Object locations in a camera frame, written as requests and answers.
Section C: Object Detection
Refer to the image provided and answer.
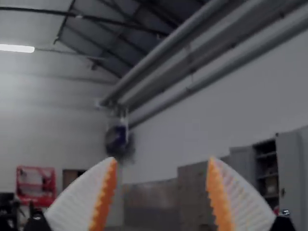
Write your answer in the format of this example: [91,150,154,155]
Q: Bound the red wall poster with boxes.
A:
[15,165,57,207]

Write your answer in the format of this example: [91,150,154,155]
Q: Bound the brown board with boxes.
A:
[62,169,88,191]

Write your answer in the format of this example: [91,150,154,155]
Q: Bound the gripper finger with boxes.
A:
[24,156,118,231]
[205,156,298,231]

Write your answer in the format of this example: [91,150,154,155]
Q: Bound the ceiling lamp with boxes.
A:
[0,44,36,53]

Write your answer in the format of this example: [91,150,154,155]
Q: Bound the open grey cupboard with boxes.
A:
[252,126,308,218]

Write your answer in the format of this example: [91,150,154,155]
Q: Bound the grey pipe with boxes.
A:
[98,0,231,106]
[126,4,308,129]
[116,0,299,106]

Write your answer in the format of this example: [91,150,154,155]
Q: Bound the dark wall fan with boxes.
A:
[104,121,137,167]

